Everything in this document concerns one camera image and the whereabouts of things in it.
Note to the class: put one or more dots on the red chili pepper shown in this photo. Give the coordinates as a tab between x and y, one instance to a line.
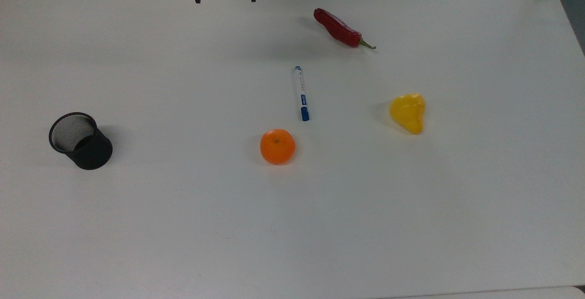
338	28

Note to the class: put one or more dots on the orange mandarin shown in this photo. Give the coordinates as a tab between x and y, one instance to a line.
278	147

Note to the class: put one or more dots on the white marker pen blue cap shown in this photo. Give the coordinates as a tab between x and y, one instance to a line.
301	93

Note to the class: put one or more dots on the black mesh pen cup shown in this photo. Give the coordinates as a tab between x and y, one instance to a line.
93	155

